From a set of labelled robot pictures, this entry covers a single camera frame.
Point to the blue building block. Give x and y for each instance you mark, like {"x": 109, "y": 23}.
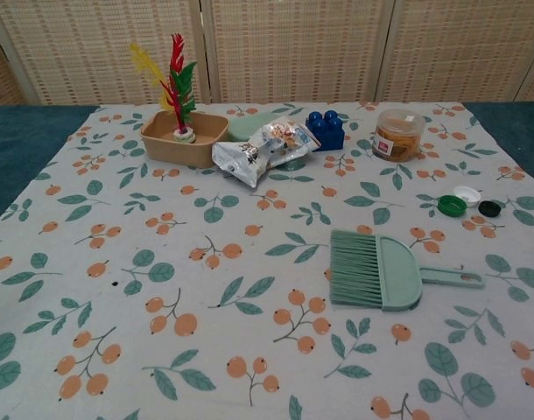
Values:
{"x": 326, "y": 133}

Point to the round snack jar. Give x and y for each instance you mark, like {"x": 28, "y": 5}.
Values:
{"x": 398, "y": 137}

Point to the white bottle cap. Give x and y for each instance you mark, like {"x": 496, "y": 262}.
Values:
{"x": 468, "y": 194}

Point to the green bottle cap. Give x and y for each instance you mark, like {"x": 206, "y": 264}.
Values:
{"x": 451, "y": 206}

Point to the brown paper tray box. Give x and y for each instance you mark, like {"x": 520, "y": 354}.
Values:
{"x": 170, "y": 149}

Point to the colourful feather shuttlecock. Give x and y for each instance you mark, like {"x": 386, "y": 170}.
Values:
{"x": 178, "y": 65}

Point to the floral fruit print tablecloth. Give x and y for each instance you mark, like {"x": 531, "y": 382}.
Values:
{"x": 205, "y": 306}

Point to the green square lid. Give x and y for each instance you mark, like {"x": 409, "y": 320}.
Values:
{"x": 245, "y": 129}

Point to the black bottle cap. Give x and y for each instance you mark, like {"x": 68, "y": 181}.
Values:
{"x": 489, "y": 208}

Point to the silver snack bag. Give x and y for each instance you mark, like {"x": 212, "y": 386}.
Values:
{"x": 249, "y": 162}

